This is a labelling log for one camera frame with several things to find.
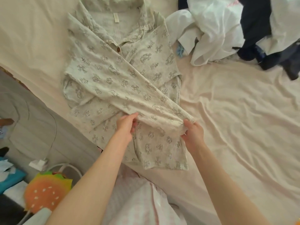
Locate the person's right hand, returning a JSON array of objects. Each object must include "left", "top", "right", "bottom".
[{"left": 180, "top": 119, "right": 206, "bottom": 154}]

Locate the burger shaped cushion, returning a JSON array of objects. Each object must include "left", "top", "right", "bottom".
[{"left": 23, "top": 170, "right": 73, "bottom": 215}]

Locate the person's left hand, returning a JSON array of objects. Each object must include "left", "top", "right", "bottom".
[{"left": 116, "top": 112, "right": 139, "bottom": 148}]

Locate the light blue cloth piece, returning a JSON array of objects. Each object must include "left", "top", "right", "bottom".
[{"left": 175, "top": 43, "right": 185, "bottom": 57}]

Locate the cream bed sheet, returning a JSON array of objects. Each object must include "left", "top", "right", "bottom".
[{"left": 0, "top": 0, "right": 300, "bottom": 225}]

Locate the person's pink pajama clothing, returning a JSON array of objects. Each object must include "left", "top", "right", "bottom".
[{"left": 101, "top": 163, "right": 188, "bottom": 225}]

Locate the white power adapter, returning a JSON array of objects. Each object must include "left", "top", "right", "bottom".
[{"left": 29, "top": 159, "right": 49, "bottom": 171}]

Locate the cream printed pajama shirt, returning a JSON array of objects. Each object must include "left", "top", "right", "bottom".
[{"left": 62, "top": 0, "right": 196, "bottom": 171}]

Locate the dark navy garment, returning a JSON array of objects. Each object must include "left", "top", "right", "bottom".
[{"left": 178, "top": 0, "right": 300, "bottom": 81}]

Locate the person's left forearm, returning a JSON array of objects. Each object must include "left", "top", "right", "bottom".
[{"left": 46, "top": 133, "right": 133, "bottom": 225}]

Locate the person's right forearm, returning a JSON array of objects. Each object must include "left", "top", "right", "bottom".
[{"left": 187, "top": 142, "right": 272, "bottom": 225}]

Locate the white crumpled garment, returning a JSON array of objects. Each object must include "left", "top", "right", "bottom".
[{"left": 165, "top": 0, "right": 300, "bottom": 66}]

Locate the white cable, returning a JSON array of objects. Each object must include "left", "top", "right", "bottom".
[{"left": 0, "top": 90, "right": 58, "bottom": 162}]

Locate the teal box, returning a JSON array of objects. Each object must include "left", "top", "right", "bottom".
[{"left": 0, "top": 157, "right": 27, "bottom": 195}]

